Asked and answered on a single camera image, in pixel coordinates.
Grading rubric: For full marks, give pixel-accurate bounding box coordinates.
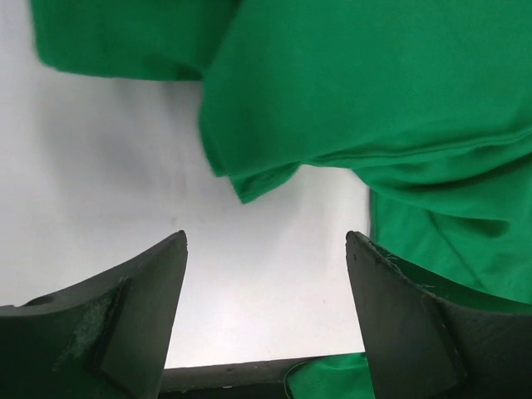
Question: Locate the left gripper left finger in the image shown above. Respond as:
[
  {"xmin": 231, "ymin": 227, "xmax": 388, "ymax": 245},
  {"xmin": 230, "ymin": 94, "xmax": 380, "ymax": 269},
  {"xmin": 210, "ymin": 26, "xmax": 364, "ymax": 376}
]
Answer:
[{"xmin": 1, "ymin": 231, "xmax": 188, "ymax": 398}]

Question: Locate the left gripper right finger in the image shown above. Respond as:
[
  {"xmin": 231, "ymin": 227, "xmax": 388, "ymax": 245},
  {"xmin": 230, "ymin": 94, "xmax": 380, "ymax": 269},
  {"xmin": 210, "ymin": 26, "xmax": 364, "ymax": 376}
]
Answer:
[{"xmin": 346, "ymin": 232, "xmax": 531, "ymax": 398}]

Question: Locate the green t-shirt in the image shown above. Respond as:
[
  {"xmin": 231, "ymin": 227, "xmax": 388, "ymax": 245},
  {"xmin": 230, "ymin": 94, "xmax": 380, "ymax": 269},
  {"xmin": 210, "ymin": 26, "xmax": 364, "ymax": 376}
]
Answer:
[{"xmin": 29, "ymin": 0, "xmax": 532, "ymax": 399}]

